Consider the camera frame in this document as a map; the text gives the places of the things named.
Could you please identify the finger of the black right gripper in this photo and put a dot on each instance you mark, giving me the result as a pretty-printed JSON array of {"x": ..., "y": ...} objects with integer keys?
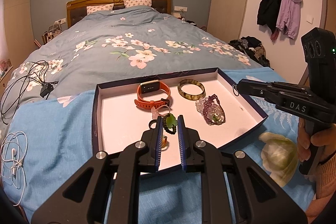
[
  {"x": 258, "y": 81},
  {"x": 252, "y": 91}
]

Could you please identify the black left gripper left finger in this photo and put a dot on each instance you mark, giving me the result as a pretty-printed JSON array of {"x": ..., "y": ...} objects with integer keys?
[{"x": 106, "y": 188}]

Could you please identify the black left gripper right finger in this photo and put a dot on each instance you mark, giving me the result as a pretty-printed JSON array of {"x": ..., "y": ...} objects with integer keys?
[{"x": 234, "y": 188}]

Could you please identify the olive jade bangle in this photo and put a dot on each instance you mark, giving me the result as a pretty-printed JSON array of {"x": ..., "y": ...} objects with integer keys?
[{"x": 191, "y": 90}]

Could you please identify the orange smart watch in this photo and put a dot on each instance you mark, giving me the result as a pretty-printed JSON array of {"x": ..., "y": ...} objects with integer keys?
[{"x": 152, "y": 94}]

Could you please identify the right hand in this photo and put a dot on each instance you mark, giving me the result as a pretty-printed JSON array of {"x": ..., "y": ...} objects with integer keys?
[{"x": 325, "y": 139}]

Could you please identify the dark clothes pile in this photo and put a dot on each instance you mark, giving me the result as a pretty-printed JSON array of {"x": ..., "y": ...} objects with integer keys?
[{"x": 253, "y": 48}]

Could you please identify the purple hanging jacket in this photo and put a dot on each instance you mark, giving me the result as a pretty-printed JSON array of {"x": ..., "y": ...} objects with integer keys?
[{"x": 288, "y": 20}]

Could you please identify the black hanging jacket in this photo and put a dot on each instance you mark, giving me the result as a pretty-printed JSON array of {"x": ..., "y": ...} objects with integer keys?
[{"x": 268, "y": 13}]

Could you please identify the shallow white box tray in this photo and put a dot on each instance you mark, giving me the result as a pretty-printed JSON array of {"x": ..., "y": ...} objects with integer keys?
[{"x": 117, "y": 122}]

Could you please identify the wooden headboard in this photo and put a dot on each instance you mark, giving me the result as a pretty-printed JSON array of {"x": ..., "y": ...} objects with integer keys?
[{"x": 77, "y": 9}]

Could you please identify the blue floral duvet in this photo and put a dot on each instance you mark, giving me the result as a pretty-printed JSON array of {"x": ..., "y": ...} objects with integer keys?
[{"x": 115, "y": 45}]

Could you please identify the right floral pillow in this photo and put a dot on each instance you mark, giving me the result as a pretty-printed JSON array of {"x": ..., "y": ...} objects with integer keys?
[{"x": 133, "y": 3}]

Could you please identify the floral pillow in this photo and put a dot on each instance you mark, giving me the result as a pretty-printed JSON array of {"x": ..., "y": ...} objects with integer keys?
[
  {"x": 95, "y": 8},
  {"x": 133, "y": 3}
]

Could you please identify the left floral pillow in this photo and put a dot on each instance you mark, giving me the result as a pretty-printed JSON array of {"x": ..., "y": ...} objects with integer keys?
[{"x": 95, "y": 8}]

